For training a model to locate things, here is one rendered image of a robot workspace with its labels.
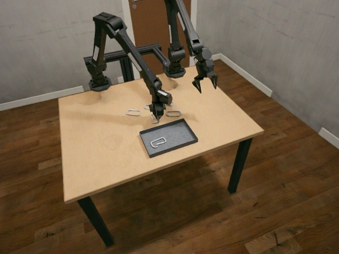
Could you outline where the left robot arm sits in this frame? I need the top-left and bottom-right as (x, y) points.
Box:
(164, 0), (214, 75)

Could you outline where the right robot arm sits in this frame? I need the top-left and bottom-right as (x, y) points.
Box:
(87, 12), (173, 117)

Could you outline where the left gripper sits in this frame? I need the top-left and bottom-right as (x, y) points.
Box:
(192, 71), (218, 94)

